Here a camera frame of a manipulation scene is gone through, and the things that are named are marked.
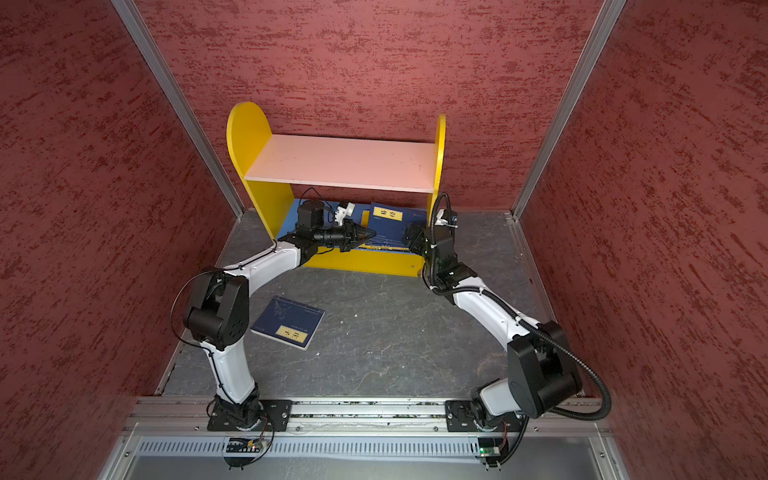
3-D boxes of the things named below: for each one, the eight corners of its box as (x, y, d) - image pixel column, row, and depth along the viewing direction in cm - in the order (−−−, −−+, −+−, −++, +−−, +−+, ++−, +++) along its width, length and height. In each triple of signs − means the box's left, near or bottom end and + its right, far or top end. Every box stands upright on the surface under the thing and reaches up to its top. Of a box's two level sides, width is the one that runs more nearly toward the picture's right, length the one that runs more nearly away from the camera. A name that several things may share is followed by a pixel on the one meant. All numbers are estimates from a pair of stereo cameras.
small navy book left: (252, 332, 90) (250, 330, 89) (274, 298, 98) (272, 295, 96) (306, 350, 87) (305, 348, 85) (325, 313, 94) (323, 310, 93)
